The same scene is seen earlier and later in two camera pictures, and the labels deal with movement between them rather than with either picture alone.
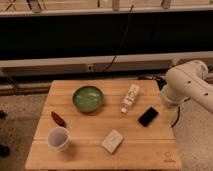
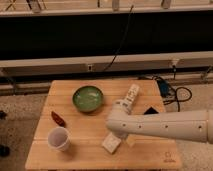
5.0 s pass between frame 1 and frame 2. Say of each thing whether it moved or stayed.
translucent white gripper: moved
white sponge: stayed
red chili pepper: stayed
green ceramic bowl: stayed
